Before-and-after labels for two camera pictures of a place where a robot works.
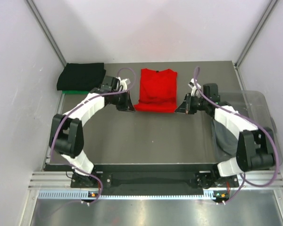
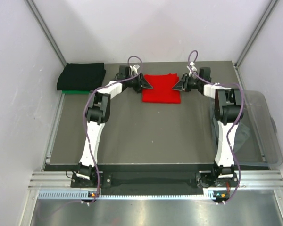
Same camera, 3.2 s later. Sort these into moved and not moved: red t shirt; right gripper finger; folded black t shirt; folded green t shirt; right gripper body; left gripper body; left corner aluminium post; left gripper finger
Moved: left gripper finger; right gripper body; right gripper finger; red t shirt; left gripper body
Not moved: folded black t shirt; left corner aluminium post; folded green t shirt
